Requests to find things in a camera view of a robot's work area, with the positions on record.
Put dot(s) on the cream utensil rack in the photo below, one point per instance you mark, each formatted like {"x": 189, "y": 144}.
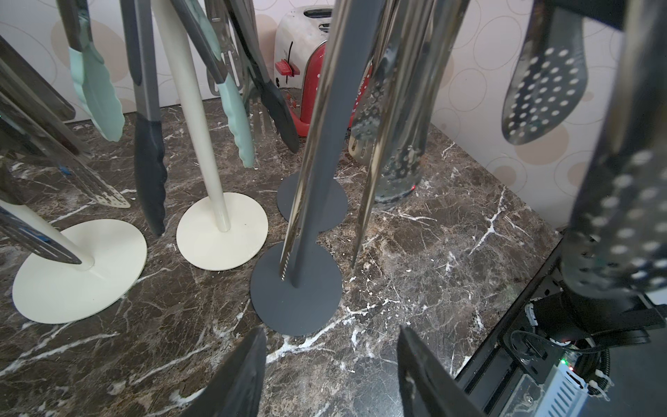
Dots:
{"x": 223, "y": 230}
{"x": 51, "y": 292}

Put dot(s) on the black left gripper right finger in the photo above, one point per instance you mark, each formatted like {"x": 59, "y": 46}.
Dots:
{"x": 426, "y": 388}

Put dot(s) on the black handled steel tongs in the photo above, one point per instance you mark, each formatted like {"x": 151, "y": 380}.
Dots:
{"x": 150, "y": 172}

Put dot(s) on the white handled steel tongs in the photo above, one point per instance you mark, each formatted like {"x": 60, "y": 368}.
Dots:
{"x": 30, "y": 230}

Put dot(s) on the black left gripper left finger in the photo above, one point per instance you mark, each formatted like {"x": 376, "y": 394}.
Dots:
{"x": 236, "y": 388}

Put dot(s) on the mint green silicone tongs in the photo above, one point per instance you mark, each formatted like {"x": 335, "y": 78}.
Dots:
{"x": 89, "y": 73}

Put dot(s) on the red polka dot toaster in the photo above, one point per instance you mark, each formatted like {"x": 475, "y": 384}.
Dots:
{"x": 299, "y": 54}

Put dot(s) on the perforated steel tongs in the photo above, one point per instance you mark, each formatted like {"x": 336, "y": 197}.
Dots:
{"x": 615, "y": 244}

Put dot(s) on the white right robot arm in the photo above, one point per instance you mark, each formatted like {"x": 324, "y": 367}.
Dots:
{"x": 565, "y": 321}

